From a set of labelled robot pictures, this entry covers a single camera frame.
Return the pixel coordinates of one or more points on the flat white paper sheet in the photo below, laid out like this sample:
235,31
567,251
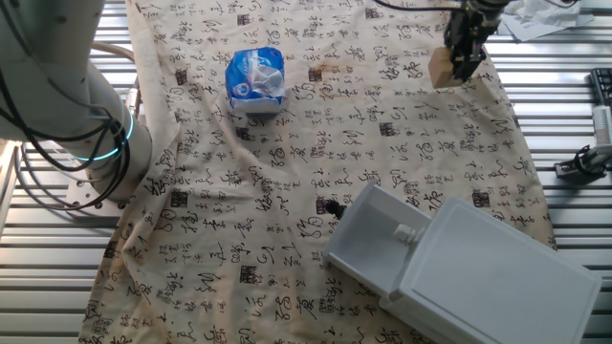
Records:
531,31

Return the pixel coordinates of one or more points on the blue tissue pack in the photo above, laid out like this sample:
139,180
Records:
253,79

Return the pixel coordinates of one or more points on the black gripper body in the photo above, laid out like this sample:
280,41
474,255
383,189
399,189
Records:
471,26

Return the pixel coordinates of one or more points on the beige calligraphy print cloth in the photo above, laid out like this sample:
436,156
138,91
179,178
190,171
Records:
287,191

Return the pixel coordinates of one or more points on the white ribbed device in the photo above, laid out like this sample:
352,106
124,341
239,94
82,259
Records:
603,125

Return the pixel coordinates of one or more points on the black keyboard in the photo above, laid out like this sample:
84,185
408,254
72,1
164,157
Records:
603,86

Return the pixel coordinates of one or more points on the black drawer knob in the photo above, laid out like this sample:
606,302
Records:
335,209

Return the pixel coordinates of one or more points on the crumpled white paper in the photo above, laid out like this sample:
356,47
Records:
550,12

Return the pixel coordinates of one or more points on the light wooden cube block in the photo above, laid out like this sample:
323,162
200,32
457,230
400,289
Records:
442,69

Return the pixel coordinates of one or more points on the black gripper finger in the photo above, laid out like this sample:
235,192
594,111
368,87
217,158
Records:
450,38
467,64

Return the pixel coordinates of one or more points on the white plastic drawer cabinet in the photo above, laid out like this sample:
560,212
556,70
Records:
487,277

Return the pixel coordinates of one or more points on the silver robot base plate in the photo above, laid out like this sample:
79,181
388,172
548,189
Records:
83,200

